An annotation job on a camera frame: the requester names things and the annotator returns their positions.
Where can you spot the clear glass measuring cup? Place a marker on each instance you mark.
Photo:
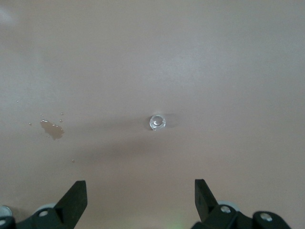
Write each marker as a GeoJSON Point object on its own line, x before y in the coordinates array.
{"type": "Point", "coordinates": [157, 122]}

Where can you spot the brown liquid spill puddle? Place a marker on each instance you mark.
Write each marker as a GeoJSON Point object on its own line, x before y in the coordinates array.
{"type": "Point", "coordinates": [53, 130]}

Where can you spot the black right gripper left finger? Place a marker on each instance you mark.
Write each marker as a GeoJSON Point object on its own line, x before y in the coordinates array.
{"type": "Point", "coordinates": [69, 205]}

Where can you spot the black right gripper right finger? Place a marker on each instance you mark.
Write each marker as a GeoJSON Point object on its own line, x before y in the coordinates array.
{"type": "Point", "coordinates": [207, 205]}

